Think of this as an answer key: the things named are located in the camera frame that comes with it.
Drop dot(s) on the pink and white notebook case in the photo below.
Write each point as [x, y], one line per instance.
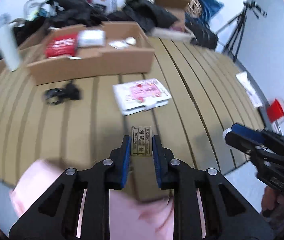
[140, 96]

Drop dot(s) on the white thermos bottle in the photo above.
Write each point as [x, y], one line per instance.
[8, 44]

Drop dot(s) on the red plastic cup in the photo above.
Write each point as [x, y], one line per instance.
[275, 111]

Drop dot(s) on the blue fabric bag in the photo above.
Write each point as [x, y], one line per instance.
[209, 9]

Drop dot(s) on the small yellow printed box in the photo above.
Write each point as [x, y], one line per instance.
[141, 145]

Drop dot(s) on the black camera tripod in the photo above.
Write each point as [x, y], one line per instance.
[234, 42]

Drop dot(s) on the open brown cardboard tray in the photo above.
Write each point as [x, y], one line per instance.
[94, 61]

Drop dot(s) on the woven wicker basket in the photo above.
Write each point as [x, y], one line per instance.
[194, 8]

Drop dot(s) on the pink knit hat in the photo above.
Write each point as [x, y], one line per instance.
[52, 203]

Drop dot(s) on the red box with white text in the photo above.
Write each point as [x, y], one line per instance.
[62, 45]

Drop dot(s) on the black clothes pile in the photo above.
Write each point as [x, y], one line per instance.
[77, 12]

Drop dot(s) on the brown cardboard box right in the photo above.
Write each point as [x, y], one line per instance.
[177, 8]

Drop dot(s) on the person's right hand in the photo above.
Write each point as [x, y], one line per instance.
[272, 203]

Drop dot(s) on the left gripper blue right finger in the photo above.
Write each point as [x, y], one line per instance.
[161, 159]

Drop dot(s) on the black jacket on box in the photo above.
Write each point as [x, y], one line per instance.
[148, 15]

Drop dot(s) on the white sticker label in tray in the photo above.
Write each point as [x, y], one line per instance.
[119, 44]

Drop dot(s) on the white plastic lotion bottle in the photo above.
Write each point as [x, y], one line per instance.
[91, 38]

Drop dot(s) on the black backpack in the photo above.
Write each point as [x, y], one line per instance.
[204, 37]

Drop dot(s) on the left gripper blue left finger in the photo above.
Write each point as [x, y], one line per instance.
[118, 174]

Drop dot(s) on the white paper sheet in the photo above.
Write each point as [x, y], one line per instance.
[250, 91]

